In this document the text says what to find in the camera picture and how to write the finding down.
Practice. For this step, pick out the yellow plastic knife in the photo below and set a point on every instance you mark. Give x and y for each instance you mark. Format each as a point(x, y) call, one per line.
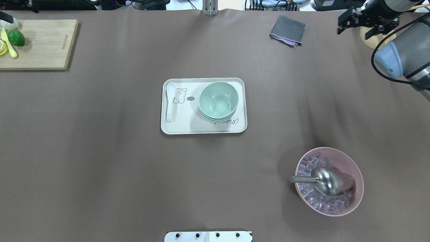
point(10, 48)

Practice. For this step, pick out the wooden mug tree stand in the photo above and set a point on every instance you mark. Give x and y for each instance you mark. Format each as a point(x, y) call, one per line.
point(369, 42)

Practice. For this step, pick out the wooden cutting board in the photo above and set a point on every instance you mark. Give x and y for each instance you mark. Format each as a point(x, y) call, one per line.
point(49, 45)

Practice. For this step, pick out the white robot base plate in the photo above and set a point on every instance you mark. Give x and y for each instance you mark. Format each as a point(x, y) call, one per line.
point(209, 236)

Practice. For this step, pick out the grey folded cloth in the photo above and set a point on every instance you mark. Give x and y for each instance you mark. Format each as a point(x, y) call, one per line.
point(288, 31)

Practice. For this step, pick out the green bowl on tray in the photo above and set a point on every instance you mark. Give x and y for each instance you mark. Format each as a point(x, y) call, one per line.
point(217, 120)

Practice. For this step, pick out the pink bowl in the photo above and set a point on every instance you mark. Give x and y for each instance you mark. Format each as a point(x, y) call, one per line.
point(345, 164)

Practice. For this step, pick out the white ceramic soup spoon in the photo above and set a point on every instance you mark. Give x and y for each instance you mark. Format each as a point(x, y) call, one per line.
point(170, 95)

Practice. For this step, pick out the aluminium frame post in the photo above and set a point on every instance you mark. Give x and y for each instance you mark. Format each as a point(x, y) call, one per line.
point(210, 7)

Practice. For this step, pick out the cream rectangular serving tray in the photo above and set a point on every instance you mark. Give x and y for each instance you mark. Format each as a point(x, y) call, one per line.
point(186, 117)

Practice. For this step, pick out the clear ice cubes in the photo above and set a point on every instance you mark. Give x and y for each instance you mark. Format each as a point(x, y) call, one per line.
point(313, 197)

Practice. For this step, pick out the lemon slice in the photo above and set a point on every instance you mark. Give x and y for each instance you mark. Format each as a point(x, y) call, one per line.
point(3, 48)

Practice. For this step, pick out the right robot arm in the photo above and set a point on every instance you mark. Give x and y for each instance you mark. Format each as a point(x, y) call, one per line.
point(403, 56)

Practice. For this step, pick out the metal ice scoop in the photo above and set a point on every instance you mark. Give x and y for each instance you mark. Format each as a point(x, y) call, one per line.
point(329, 182)

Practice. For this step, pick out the green bowl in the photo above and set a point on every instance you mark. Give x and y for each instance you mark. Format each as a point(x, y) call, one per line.
point(218, 100)
point(217, 120)
point(231, 116)

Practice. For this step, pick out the green lime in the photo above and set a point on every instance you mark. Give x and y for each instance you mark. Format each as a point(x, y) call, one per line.
point(16, 38)

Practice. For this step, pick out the white garlic bulb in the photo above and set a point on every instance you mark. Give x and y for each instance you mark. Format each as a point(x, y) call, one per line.
point(10, 26)

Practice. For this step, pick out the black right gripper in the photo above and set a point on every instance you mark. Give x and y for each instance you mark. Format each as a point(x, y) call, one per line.
point(377, 13)

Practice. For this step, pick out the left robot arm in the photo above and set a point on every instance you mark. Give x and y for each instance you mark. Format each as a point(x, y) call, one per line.
point(6, 17)

